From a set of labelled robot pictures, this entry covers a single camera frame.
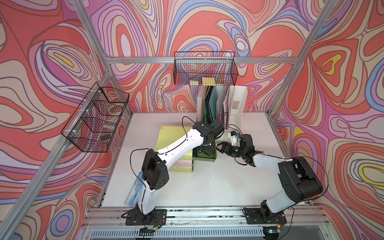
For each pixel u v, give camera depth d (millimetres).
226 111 888
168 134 782
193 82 828
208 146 720
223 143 814
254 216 730
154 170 472
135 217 649
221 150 808
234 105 1118
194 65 908
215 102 845
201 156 759
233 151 813
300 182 455
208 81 908
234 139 844
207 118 959
